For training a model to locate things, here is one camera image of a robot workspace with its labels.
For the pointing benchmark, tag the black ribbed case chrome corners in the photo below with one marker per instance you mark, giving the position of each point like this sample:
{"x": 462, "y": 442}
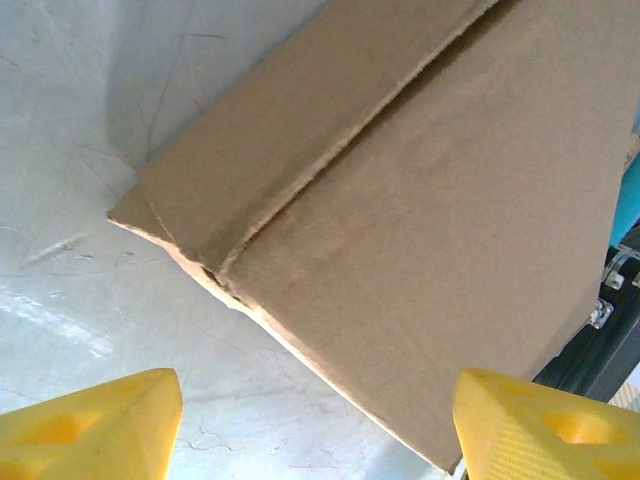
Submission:
{"x": 620, "y": 350}

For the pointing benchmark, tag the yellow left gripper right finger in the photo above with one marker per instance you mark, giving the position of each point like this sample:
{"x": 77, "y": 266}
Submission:
{"x": 550, "y": 440}

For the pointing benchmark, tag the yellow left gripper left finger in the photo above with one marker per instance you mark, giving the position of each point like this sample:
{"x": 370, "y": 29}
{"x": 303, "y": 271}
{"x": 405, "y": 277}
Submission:
{"x": 85, "y": 435}

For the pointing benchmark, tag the brown cardboard box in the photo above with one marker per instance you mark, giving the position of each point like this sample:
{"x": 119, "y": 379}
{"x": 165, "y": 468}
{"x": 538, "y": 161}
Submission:
{"x": 400, "y": 225}

